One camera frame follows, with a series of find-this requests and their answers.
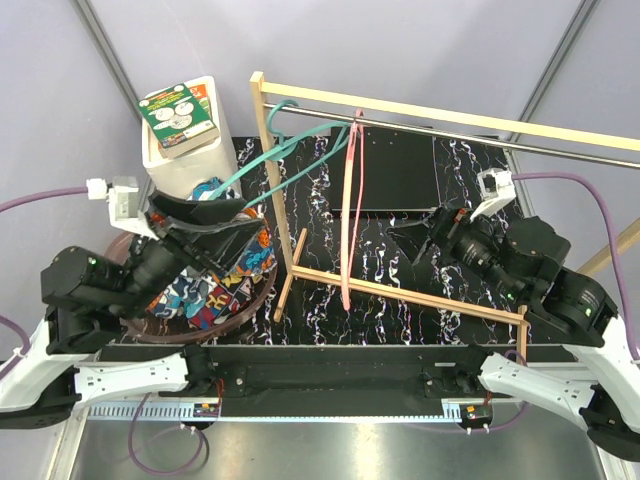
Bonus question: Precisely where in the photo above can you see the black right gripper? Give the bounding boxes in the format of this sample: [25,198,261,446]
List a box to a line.
[383,199,524,301]

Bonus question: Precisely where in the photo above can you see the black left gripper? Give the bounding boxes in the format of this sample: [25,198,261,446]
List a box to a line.
[111,190,270,321]

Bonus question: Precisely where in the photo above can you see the blue orange patterned shorts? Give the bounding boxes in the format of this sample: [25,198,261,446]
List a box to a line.
[144,177,276,321]

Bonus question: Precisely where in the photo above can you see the pink foam hanger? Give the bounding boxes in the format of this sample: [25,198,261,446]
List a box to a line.
[339,107,367,312]

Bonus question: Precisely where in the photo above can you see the teal plastic hanger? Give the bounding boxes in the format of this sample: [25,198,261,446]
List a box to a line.
[209,99,359,211]

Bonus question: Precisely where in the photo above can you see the comic print shorts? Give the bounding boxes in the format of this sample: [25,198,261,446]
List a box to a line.
[184,273,265,330]

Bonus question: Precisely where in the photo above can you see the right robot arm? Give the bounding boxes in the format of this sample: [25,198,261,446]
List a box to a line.
[387,205,639,462]

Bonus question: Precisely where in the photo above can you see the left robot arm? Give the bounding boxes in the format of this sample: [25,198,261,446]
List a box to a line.
[1,191,264,430]

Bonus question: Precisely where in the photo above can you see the white rectangular bin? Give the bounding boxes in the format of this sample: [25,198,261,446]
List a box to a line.
[137,76,238,198]

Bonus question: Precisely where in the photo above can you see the black flat panel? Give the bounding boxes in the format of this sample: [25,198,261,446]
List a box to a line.
[351,127,440,216]

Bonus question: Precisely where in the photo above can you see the black marble pattern mat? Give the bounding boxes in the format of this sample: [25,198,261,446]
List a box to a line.
[149,134,571,346]

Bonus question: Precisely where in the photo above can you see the brown translucent plastic basket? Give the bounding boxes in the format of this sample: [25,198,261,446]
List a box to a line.
[122,225,277,344]

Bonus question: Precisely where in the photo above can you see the green box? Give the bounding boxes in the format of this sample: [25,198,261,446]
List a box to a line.
[138,83,219,157]

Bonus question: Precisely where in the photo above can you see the wooden clothes rack frame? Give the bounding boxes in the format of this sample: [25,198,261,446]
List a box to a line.
[249,70,640,357]

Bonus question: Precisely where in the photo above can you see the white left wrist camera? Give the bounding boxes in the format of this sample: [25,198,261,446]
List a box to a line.
[85,176,157,239]

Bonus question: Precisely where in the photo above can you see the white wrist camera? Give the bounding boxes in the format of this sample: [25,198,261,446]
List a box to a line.
[85,176,157,239]
[470,168,516,222]

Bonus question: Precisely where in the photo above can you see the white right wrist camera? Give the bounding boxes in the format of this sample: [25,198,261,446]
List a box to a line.
[470,168,516,222]

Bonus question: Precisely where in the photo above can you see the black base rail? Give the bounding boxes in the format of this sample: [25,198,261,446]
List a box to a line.
[99,344,516,419]

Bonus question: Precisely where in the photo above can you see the chrome rack rail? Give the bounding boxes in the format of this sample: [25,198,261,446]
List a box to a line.
[279,105,639,171]

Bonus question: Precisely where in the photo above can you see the purple floor cable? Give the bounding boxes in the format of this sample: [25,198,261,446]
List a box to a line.
[127,394,209,475]

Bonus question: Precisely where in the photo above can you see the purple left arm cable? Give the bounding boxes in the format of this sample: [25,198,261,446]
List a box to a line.
[0,185,91,381]

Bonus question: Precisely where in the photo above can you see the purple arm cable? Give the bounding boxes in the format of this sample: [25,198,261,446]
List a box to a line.
[0,185,91,381]
[512,172,640,361]

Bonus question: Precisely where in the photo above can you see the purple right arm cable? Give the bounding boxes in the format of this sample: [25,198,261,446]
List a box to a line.
[512,172,640,361]

